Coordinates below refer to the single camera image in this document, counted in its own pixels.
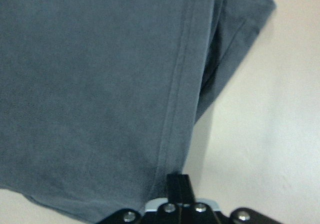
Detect black graphic t-shirt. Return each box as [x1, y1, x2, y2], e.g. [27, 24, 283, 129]
[0, 0, 275, 223]

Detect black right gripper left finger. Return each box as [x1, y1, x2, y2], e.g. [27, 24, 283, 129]
[166, 174, 183, 206]

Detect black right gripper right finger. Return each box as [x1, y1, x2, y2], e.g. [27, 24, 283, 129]
[180, 174, 195, 204]

